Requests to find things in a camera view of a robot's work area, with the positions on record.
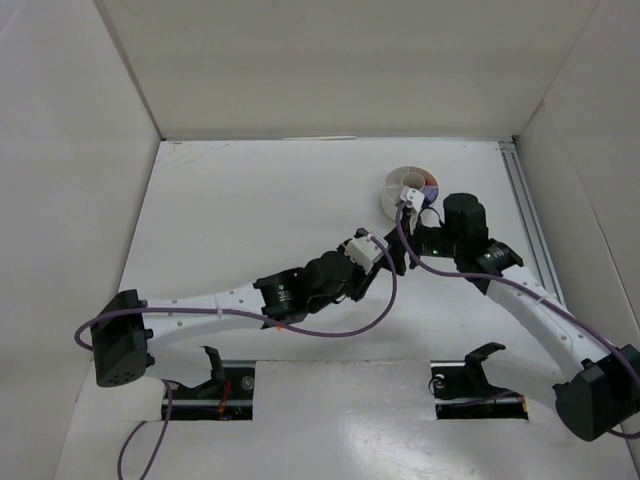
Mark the white round divided container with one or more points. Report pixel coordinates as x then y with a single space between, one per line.
408 184

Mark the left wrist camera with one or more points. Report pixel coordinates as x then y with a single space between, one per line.
365 249

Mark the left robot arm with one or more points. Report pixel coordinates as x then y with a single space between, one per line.
133 338

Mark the aluminium rail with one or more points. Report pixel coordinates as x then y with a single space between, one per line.
541 263

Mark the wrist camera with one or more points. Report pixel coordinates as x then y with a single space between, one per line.
411 200
365 249

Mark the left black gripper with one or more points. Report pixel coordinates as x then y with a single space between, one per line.
379 261

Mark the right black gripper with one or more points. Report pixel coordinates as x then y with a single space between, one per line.
416 235

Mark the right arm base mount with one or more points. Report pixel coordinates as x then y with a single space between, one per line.
462 392

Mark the purple round flower lego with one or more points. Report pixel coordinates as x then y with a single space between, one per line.
430 193

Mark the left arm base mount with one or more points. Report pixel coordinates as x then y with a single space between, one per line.
225 394

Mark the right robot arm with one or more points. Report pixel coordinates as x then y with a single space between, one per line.
595 385

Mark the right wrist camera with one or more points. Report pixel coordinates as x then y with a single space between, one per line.
411 200

